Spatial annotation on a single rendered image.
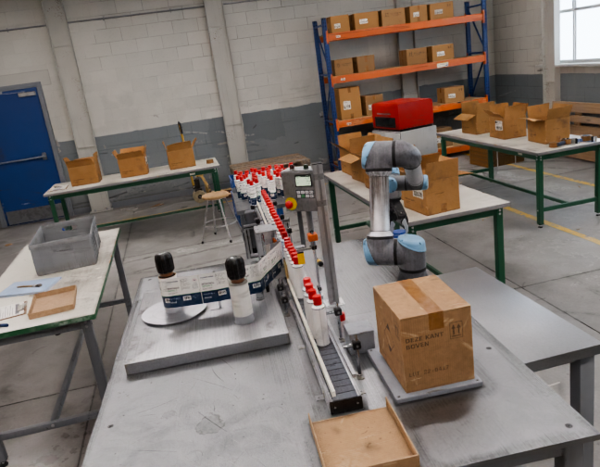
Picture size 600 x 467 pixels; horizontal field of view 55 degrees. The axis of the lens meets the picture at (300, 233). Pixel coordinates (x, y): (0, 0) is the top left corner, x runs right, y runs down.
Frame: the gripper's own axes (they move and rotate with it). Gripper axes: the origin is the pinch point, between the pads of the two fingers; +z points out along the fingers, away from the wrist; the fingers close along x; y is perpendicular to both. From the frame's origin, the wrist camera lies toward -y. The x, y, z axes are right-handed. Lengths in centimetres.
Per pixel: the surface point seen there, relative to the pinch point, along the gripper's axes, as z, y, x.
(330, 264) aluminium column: -3, -30, 46
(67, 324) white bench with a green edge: 23, 31, 178
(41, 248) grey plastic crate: 1, 122, 202
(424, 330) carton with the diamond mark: -7, -116, 39
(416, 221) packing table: 23, 85, -46
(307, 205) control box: -32, -28, 52
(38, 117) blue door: -63, 717, 301
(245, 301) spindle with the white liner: 1, -41, 88
